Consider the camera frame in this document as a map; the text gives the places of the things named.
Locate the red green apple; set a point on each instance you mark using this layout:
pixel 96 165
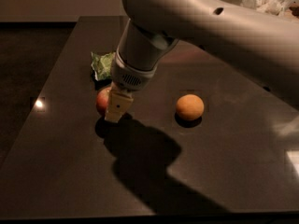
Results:
pixel 102 100

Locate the orange fruit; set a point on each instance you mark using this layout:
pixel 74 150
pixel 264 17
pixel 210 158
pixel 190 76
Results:
pixel 190 107

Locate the green jalapeno chip bag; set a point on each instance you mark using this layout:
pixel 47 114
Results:
pixel 101 65

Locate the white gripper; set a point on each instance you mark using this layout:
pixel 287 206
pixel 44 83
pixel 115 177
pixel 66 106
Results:
pixel 128 76

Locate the white crumpled napkins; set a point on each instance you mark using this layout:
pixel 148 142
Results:
pixel 274 7

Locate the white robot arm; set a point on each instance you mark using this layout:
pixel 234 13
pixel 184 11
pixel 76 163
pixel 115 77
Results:
pixel 264 48

